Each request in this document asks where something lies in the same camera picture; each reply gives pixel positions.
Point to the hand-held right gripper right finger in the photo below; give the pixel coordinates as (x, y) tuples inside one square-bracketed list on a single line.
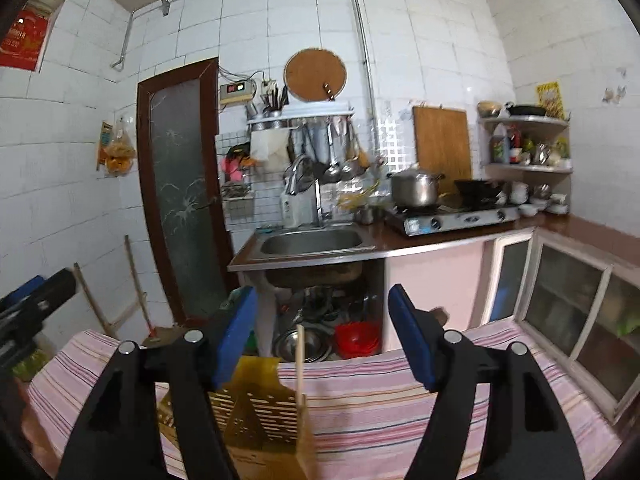
[(411, 345)]

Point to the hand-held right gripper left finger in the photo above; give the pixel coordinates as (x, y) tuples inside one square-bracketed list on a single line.
[(235, 345)]

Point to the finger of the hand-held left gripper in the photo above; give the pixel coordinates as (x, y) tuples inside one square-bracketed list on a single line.
[(57, 287)]

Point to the pale wooden chopstick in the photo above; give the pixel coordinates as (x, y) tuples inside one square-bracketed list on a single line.
[(300, 360)]

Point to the yellow perforated utensil holder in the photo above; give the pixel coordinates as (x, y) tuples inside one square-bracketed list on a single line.
[(265, 410)]

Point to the row of hanging cooking utensils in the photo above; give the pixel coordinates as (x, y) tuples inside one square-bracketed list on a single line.
[(332, 150)]

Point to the yellow green plastic bag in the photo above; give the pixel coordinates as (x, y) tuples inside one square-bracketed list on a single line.
[(32, 366)]

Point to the short wooden stick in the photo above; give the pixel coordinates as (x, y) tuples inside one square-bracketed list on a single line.
[(92, 300)]

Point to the red plastic basin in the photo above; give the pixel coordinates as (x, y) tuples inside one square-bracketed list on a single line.
[(356, 340)]

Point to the stack of steel bowls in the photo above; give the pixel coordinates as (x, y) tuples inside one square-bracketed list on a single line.
[(300, 345)]

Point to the long wooden stick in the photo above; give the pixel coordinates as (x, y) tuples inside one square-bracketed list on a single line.
[(136, 280)]

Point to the pink striped tablecloth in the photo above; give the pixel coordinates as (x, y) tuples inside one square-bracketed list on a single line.
[(360, 425)]

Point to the steel sink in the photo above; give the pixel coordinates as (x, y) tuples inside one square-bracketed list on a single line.
[(310, 242)]

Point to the steel gas stove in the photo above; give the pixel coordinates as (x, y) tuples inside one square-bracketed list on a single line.
[(450, 220)]

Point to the small steel cup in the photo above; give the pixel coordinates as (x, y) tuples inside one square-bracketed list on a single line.
[(365, 216)]

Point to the hanging bag of oranges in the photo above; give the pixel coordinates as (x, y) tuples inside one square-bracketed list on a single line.
[(121, 150)]

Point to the hanging orange packet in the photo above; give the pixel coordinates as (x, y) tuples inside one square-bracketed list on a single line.
[(104, 140)]

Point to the steel cooking pot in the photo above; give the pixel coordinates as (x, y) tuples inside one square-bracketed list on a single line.
[(414, 189)]

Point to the glass door kitchen cabinet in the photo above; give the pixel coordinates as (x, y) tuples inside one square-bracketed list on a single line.
[(565, 305)]

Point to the yellow mesh bag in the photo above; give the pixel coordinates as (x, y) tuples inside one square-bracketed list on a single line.
[(357, 195)]

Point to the brown frosted glass door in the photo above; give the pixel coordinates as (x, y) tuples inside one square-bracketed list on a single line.
[(180, 185)]

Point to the steel faucet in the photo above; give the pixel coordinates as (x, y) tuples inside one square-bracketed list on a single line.
[(318, 200)]

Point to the black wok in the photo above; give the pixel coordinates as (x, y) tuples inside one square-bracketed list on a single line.
[(477, 191)]

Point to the pink and yellow scrubbers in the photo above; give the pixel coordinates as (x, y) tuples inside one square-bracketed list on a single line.
[(237, 162)]

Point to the stack of white bowls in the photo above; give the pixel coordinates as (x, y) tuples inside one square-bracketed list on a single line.
[(530, 202)]

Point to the hanging white cloth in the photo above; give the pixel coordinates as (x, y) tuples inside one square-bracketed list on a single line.
[(269, 146)]

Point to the wooden cutting board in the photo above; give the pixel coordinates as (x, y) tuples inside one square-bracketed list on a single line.
[(442, 145)]

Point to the row of condiment bottles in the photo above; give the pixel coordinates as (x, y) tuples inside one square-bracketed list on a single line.
[(515, 147)]

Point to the steel cutlery cup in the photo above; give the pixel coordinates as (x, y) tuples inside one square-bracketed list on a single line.
[(274, 102)]

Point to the enamel bowl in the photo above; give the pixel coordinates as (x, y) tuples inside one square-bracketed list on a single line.
[(489, 109)]

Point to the beige controller box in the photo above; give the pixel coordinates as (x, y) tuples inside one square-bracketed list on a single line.
[(237, 93)]

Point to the white power socket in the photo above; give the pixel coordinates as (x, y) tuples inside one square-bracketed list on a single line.
[(269, 86)]

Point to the black frying pan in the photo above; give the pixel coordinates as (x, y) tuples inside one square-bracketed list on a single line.
[(526, 110)]

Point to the round wooden lid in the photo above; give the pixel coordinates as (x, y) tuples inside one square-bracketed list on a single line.
[(315, 75)]

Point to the corner wall shelf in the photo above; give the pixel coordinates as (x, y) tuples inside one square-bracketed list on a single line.
[(530, 167)]

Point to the steel wall rack shelf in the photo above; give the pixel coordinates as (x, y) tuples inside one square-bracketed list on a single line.
[(300, 112)]

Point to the red wall poster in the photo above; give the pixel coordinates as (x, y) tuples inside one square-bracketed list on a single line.
[(22, 40)]

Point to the bent grey wall pipe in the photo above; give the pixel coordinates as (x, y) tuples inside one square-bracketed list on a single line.
[(127, 35)]

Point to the long vertical wall pipe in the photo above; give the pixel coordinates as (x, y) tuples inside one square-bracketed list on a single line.
[(362, 35)]

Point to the wall hook stickers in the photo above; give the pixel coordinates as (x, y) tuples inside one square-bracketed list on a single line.
[(616, 92)]

